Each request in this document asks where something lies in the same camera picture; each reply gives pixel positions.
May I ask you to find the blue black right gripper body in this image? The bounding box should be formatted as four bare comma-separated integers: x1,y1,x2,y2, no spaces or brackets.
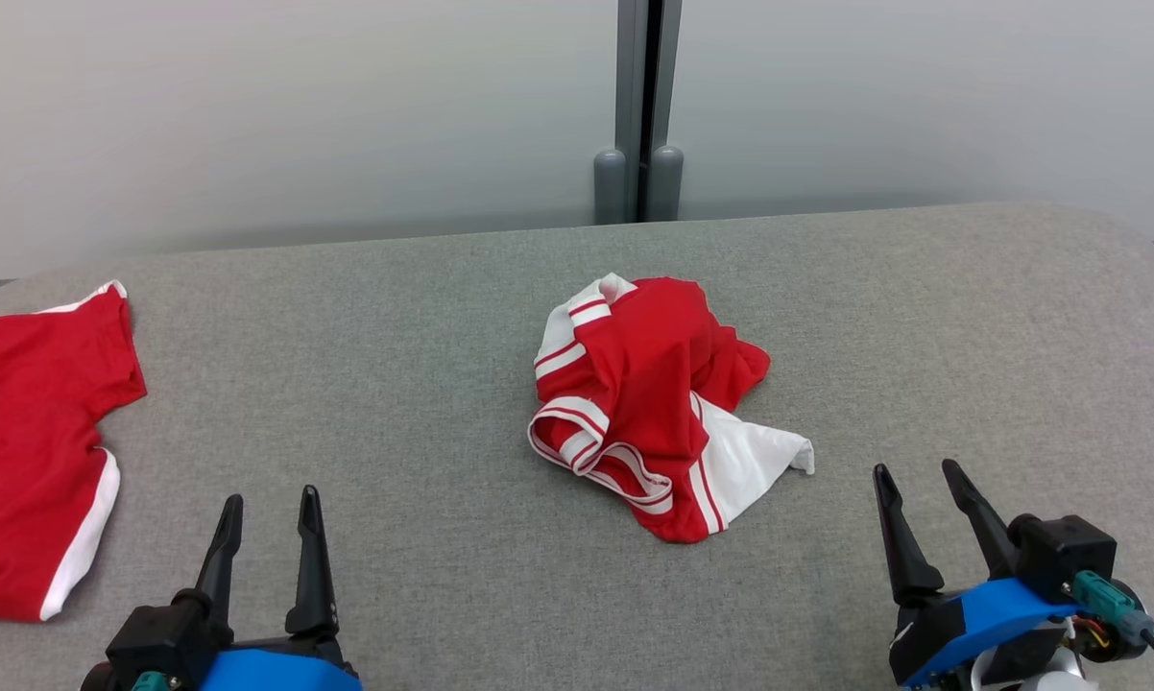
889,576,1082,688

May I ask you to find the red shirt with white sleeves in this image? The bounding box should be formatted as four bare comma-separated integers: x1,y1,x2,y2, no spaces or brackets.
527,274,816,544

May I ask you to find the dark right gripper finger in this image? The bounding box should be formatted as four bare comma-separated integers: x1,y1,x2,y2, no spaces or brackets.
873,464,946,607
941,459,1021,583

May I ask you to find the grey double partition post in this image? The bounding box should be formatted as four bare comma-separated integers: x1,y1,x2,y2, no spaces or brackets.
615,0,684,224

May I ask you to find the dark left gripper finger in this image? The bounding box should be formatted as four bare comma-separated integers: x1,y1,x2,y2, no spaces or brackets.
196,494,245,645
284,485,340,637

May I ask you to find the red shirt with white trim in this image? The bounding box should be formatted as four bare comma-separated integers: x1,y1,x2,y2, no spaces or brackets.
0,280,148,623

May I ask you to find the teal right camera connector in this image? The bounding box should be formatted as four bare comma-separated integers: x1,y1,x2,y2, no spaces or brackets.
1071,570,1154,644

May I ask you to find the grey rounded post foot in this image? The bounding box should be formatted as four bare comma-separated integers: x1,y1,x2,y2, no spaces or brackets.
646,145,685,223
593,147,628,225

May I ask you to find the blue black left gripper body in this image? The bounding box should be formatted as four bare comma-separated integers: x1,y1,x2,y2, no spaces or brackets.
198,633,362,691

